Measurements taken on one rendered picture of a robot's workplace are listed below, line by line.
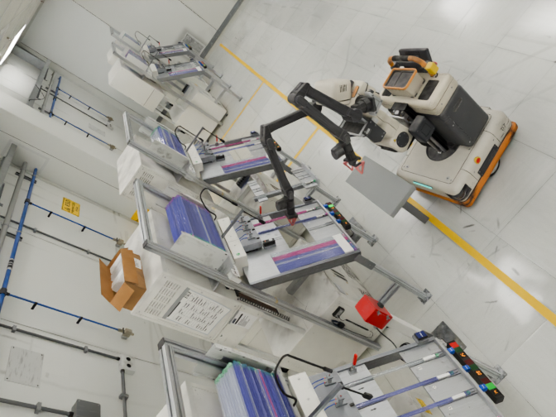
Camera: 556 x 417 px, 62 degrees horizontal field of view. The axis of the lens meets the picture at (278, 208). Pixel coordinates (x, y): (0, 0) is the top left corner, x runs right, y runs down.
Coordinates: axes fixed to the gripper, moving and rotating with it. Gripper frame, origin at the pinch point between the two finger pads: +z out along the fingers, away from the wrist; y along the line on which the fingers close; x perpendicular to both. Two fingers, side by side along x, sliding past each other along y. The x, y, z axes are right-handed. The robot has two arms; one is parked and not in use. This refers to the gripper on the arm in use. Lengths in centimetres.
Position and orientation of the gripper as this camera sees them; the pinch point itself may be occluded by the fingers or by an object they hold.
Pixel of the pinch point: (292, 223)
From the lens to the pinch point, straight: 321.7
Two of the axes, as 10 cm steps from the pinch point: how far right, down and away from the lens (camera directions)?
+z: 1.0, 8.5, 5.2
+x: 9.4, -2.4, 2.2
